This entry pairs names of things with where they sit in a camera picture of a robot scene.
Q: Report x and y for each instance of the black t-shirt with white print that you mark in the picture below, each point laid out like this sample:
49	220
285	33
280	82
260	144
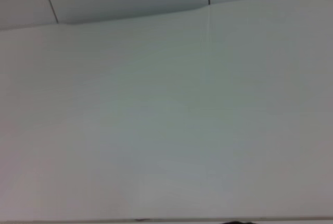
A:
242	223

